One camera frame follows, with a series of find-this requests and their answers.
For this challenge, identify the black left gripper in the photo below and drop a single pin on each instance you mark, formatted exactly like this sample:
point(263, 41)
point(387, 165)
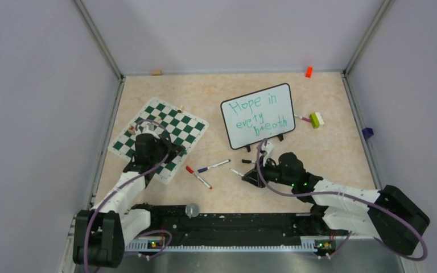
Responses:
point(175, 150)

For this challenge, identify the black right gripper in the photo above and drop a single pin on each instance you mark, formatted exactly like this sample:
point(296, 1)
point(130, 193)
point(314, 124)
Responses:
point(253, 177)

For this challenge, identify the green cap marker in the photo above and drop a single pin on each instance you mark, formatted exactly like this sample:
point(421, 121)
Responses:
point(237, 172)

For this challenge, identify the white whiteboard black frame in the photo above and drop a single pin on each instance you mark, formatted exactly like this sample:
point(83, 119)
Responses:
point(265, 113)

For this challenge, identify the black cap marker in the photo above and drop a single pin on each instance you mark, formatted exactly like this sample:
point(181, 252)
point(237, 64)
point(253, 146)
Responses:
point(247, 161)

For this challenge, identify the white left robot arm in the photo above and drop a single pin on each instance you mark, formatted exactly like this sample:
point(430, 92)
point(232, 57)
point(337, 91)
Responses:
point(102, 233)

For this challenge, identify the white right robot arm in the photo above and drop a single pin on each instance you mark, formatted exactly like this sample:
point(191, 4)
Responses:
point(387, 215)

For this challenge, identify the red cap marker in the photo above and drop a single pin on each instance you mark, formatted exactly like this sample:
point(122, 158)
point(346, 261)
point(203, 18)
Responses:
point(191, 171)

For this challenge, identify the blue cap marker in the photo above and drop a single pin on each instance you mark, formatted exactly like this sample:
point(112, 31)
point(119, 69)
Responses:
point(213, 166)

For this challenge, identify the brown wooden chess piece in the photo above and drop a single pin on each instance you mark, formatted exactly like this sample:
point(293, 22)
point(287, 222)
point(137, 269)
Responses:
point(132, 130)

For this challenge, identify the grey round knob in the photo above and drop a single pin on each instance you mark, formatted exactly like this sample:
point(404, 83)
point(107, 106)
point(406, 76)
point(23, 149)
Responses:
point(192, 210)

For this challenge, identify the purple cap marker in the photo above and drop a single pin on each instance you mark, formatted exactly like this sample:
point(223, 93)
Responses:
point(302, 118)

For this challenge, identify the wooden cork piece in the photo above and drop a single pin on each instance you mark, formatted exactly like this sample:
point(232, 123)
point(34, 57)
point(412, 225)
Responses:
point(156, 73)

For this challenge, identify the green white toy brick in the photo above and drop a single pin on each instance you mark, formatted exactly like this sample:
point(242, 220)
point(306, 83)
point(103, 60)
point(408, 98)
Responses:
point(316, 120)

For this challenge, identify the orange toy block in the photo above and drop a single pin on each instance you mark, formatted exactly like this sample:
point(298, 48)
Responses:
point(309, 72)

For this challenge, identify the purple toy block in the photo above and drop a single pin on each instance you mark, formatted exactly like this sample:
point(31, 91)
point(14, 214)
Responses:
point(367, 133)

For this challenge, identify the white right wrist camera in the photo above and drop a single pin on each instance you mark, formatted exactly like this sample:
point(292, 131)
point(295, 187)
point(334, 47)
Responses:
point(265, 152)

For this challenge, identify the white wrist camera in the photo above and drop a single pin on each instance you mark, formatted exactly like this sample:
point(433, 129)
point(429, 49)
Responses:
point(265, 152)
point(148, 128)

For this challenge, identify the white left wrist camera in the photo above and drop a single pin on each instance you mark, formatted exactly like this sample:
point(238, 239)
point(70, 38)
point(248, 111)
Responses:
point(148, 128)

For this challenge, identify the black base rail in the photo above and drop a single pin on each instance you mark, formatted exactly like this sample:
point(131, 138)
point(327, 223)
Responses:
point(232, 229)

